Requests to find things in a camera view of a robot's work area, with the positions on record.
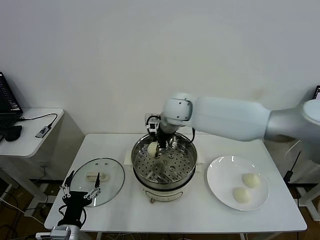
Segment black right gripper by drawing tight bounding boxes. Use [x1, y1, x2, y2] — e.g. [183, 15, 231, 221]
[154, 129, 174, 160]

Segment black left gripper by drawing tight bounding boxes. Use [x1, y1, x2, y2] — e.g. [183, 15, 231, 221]
[59, 170, 102, 223]

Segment white steamed baozi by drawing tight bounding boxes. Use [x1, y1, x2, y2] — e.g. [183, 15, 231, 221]
[232, 187, 251, 204]
[241, 173, 261, 189]
[147, 142, 158, 158]

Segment round glass pot lid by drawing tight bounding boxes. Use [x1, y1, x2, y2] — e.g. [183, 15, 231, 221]
[69, 157, 126, 208]

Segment stainless steel steamer pot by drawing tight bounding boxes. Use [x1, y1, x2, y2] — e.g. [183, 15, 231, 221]
[124, 149, 205, 205]

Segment white floor power strip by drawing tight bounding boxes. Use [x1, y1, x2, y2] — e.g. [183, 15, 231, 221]
[23, 208, 41, 217]

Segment white side table with hub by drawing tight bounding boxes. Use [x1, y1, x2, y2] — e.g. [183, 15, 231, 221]
[0, 108, 85, 201]

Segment grey usb hub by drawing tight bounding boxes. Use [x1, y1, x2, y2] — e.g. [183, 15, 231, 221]
[35, 126, 50, 140]

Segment white round plate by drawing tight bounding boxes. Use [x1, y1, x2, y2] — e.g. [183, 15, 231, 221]
[206, 155, 270, 212]

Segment black computer mouse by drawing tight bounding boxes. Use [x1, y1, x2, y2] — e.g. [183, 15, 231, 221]
[4, 124, 23, 142]

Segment black laptop with dark screen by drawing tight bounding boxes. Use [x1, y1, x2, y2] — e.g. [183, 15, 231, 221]
[0, 72, 24, 131]

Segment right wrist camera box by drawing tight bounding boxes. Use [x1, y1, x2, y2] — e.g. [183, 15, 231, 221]
[145, 113, 161, 135]

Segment black hub cable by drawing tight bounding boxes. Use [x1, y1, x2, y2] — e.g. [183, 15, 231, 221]
[16, 113, 59, 131]

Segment black power adapter cable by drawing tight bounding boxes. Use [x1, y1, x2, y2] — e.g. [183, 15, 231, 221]
[283, 149, 302, 185]

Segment white laptop cable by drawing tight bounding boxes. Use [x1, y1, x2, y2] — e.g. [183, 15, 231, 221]
[284, 139, 303, 161]

